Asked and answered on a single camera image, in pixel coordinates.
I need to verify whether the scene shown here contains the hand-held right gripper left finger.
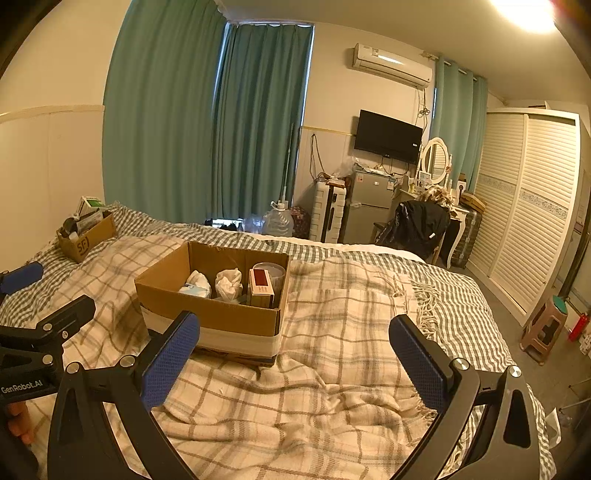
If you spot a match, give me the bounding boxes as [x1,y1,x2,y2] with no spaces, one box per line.
[47,310,201,480]

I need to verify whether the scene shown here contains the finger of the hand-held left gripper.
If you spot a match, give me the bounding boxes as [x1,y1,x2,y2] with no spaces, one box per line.
[0,295,97,358]
[0,261,44,305]

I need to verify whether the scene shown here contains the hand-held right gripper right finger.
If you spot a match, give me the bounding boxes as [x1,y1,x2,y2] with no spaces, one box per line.
[389,315,541,480]

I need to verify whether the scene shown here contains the large cardboard box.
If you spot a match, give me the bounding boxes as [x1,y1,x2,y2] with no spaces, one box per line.
[134,241,291,366]

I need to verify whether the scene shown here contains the white wet wipes packet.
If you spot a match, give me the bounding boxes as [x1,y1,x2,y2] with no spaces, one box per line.
[179,270,212,300]

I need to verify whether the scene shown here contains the white tissue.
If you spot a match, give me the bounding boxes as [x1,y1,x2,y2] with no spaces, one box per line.
[215,268,243,301]

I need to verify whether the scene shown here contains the clear jar with red label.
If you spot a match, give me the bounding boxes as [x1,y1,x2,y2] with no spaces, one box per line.
[252,261,287,305]

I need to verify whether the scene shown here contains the person's left hand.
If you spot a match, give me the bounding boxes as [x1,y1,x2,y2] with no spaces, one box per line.
[8,401,34,445]

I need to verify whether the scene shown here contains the small cardboard box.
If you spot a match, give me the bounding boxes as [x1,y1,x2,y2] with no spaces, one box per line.
[56,211,117,264]

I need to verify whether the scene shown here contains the bed with green checked sheet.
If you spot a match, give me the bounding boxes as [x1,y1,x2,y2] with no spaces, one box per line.
[9,203,557,480]

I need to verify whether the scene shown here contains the green and white carton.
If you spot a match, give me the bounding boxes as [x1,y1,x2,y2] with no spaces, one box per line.
[76,196,108,219]

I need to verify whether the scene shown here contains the beige plaid blanket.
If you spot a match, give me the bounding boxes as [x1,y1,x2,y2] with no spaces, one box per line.
[28,233,462,480]

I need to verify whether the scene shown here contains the brown plastic stool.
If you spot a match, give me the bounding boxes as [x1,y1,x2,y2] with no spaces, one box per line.
[519,296,568,365]

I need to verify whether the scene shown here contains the dark brown suitcase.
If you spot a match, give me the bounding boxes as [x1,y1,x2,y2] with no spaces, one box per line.
[450,208,485,270]

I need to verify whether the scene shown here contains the black jacket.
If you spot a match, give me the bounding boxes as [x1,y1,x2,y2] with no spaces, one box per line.
[375,200,451,260]

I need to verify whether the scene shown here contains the white dressing table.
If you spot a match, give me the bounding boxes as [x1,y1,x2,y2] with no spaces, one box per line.
[399,187,474,268]

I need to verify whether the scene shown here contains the grey small refrigerator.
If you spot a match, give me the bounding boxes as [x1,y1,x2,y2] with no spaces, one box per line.
[341,170,402,245]

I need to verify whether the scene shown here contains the blond fluffy item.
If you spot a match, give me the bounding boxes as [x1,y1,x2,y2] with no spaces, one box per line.
[418,187,455,209]

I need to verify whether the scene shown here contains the red fire extinguisher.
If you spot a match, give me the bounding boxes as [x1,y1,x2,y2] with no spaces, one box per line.
[568,311,591,342]

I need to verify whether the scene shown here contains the large clear water jug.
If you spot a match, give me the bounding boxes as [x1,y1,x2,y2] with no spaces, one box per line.
[262,200,296,238]

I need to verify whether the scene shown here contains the white ribbed suitcase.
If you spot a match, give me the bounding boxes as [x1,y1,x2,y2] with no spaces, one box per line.
[308,180,347,243]

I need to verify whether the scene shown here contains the floral bag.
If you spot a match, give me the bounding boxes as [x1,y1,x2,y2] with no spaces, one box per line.
[290,206,311,238]

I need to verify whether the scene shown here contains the white louvered wardrobe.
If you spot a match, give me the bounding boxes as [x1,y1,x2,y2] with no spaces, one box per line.
[466,107,581,328]

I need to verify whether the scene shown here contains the oval white vanity mirror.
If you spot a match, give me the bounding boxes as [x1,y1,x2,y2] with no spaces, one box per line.
[420,137,451,188]

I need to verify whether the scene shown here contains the wide teal curtain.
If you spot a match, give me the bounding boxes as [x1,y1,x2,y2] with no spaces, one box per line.
[102,0,227,224]

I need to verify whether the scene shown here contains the mop pole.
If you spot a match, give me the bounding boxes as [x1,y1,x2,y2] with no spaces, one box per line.
[281,124,295,208]

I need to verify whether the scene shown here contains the narrow teal curtain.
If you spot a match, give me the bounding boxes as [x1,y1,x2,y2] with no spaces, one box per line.
[427,54,489,192]

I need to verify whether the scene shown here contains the teal window curtain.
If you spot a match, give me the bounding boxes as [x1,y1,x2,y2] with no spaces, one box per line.
[210,25,315,223]

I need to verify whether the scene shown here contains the white air conditioner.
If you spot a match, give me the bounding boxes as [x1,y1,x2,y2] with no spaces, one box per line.
[352,43,435,89]

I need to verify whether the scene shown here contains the ceiling light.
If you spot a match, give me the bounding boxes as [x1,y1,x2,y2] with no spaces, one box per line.
[489,0,555,36]

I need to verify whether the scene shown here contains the black wall television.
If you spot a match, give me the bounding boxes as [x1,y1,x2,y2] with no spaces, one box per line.
[354,109,424,164]

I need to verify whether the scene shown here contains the hanging wall cables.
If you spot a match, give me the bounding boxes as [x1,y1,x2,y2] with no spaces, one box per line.
[309,134,329,178]

